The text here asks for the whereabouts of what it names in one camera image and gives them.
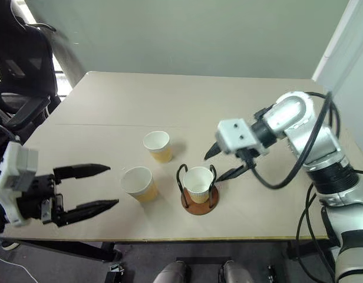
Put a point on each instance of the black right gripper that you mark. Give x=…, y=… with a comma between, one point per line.
x=247, y=156

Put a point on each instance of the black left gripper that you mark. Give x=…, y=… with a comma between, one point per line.
x=37, y=197

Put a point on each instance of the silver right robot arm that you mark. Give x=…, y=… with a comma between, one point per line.
x=317, y=141

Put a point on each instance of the white and yellow paper cup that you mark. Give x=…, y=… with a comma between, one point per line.
x=158, y=146
x=139, y=184
x=198, y=185

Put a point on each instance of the dark rounded metallic shape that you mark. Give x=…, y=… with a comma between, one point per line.
x=236, y=272
x=172, y=272

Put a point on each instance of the black office chair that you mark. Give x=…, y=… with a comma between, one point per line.
x=22, y=67

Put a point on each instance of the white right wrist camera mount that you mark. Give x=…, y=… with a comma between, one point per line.
x=236, y=137

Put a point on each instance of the black table frame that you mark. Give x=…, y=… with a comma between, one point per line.
x=66, y=248

